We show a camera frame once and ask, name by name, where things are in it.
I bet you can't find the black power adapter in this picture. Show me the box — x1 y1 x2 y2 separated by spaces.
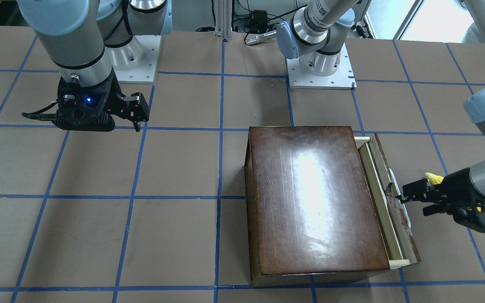
249 10 268 27

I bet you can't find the silver cylindrical tool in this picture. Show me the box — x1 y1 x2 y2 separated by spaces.
244 30 277 46

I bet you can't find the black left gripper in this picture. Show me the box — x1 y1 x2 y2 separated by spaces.
397 167 485 233

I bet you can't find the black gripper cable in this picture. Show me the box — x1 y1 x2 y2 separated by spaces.
21 100 60 122

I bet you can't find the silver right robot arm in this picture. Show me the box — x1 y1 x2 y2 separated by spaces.
17 0 173 132

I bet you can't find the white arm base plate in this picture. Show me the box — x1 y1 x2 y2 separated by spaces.
106 36 162 85
285 44 357 90

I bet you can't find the light wooden drawer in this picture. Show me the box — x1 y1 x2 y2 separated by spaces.
354 134 421 270

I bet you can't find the dark wooden drawer cabinet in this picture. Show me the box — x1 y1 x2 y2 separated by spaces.
244 126 391 288

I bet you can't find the aluminium frame post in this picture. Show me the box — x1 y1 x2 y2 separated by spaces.
213 0 234 42

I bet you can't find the yellow corn cob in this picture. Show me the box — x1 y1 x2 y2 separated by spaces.
425 172 444 186

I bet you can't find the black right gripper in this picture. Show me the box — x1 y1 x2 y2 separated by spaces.
53 70 150 132

